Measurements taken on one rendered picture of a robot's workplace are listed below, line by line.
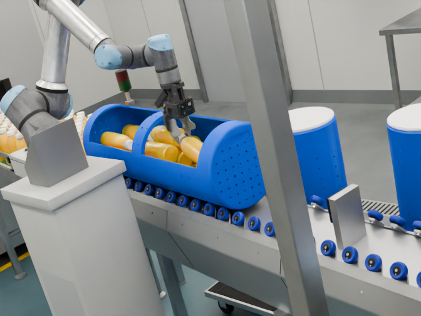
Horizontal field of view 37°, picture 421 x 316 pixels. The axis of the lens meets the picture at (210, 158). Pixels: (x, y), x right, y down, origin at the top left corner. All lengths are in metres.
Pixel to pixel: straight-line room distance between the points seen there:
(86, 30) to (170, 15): 5.20
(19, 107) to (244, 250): 0.90
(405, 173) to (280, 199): 1.06
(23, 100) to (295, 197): 1.19
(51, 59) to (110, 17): 5.76
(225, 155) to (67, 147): 0.56
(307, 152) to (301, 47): 3.74
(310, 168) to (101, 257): 0.87
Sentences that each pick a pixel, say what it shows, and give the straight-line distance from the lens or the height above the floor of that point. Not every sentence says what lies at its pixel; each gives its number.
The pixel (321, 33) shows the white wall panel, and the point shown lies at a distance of 5.98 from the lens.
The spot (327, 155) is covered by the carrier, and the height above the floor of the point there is 0.91.
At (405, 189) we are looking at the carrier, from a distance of 2.39.
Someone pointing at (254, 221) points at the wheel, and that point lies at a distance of 1.94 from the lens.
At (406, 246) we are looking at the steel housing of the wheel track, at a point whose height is 0.93.
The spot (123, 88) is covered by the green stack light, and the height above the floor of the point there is 1.18.
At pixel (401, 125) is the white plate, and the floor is 1.04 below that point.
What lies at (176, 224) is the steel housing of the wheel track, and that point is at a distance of 2.29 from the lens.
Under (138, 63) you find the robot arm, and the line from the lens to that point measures 2.09.
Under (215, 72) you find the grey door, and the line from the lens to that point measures 6.93.
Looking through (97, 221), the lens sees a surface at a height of 0.99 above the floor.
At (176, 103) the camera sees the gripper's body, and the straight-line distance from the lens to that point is 2.07.
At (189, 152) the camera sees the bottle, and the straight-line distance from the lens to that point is 2.10.
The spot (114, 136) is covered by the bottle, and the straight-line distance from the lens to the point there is 2.57.
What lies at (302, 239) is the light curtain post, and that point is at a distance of 1.40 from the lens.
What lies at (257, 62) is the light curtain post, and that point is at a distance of 1.25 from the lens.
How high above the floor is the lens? 1.82
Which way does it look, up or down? 20 degrees down
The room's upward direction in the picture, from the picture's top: 14 degrees counter-clockwise
